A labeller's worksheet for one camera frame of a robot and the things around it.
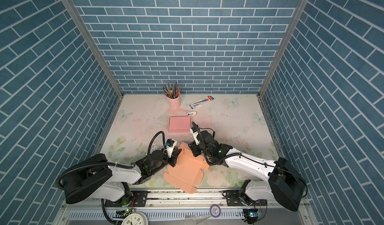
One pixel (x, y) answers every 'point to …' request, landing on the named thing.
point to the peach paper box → (187, 172)
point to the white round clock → (136, 218)
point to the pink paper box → (179, 124)
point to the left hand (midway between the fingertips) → (181, 150)
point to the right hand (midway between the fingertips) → (189, 142)
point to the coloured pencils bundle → (173, 91)
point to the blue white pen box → (201, 102)
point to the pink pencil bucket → (174, 103)
